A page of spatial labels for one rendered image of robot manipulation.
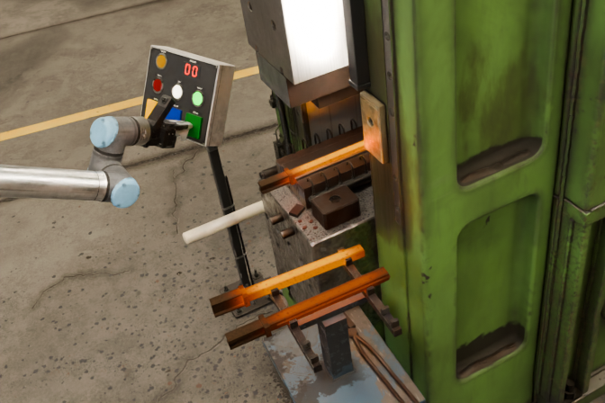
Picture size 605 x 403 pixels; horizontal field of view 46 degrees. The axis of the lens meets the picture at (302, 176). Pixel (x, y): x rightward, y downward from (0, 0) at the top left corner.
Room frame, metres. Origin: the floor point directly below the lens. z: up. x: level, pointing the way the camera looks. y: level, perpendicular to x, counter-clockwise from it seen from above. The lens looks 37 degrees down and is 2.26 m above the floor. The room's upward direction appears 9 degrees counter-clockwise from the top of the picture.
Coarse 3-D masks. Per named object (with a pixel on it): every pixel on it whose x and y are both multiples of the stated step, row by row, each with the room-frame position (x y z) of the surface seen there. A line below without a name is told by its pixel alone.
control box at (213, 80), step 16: (160, 48) 2.28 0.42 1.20; (176, 64) 2.20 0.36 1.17; (192, 64) 2.16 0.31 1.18; (208, 64) 2.11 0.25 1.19; (224, 64) 2.12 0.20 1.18; (160, 80) 2.22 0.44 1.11; (176, 80) 2.18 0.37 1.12; (192, 80) 2.13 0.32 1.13; (208, 80) 2.09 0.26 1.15; (224, 80) 2.09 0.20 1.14; (144, 96) 2.24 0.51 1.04; (160, 96) 2.19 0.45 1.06; (192, 96) 2.10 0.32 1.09; (208, 96) 2.06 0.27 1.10; (224, 96) 2.08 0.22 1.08; (144, 112) 2.22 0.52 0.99; (192, 112) 2.08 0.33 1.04; (208, 112) 2.03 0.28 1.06; (224, 112) 2.07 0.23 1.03; (208, 128) 2.01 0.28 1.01; (208, 144) 1.99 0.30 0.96
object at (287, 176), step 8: (360, 144) 1.79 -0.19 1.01; (336, 152) 1.76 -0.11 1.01; (344, 152) 1.76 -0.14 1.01; (352, 152) 1.76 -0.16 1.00; (320, 160) 1.73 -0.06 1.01; (328, 160) 1.73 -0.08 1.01; (296, 168) 1.71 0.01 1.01; (304, 168) 1.71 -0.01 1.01; (312, 168) 1.71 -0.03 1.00; (272, 176) 1.69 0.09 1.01; (280, 176) 1.68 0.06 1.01; (288, 176) 1.68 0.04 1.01; (264, 184) 1.65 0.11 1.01; (272, 184) 1.67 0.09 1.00; (280, 184) 1.67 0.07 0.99; (264, 192) 1.65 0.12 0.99
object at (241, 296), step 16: (336, 256) 1.35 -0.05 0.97; (352, 256) 1.35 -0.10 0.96; (288, 272) 1.32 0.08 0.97; (304, 272) 1.31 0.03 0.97; (320, 272) 1.32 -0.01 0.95; (240, 288) 1.28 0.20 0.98; (256, 288) 1.28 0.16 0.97; (272, 288) 1.28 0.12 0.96; (224, 304) 1.25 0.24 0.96; (240, 304) 1.26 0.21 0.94
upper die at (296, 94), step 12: (264, 60) 1.76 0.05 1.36; (264, 72) 1.77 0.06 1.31; (276, 72) 1.68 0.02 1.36; (336, 72) 1.68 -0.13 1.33; (348, 72) 1.70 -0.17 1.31; (276, 84) 1.70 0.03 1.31; (288, 84) 1.63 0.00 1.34; (300, 84) 1.64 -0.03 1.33; (312, 84) 1.66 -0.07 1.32; (324, 84) 1.67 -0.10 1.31; (336, 84) 1.68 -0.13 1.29; (348, 84) 1.69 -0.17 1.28; (288, 96) 1.63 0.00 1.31; (300, 96) 1.64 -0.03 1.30; (312, 96) 1.65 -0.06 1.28
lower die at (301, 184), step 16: (320, 144) 1.86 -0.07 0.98; (336, 144) 1.83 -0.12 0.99; (352, 144) 1.80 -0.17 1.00; (288, 160) 1.80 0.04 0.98; (304, 160) 1.77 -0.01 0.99; (336, 160) 1.73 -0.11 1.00; (352, 160) 1.73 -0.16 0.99; (368, 160) 1.72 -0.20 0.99; (304, 176) 1.68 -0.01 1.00; (320, 176) 1.68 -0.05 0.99; (336, 176) 1.67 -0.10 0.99; (304, 192) 1.63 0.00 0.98
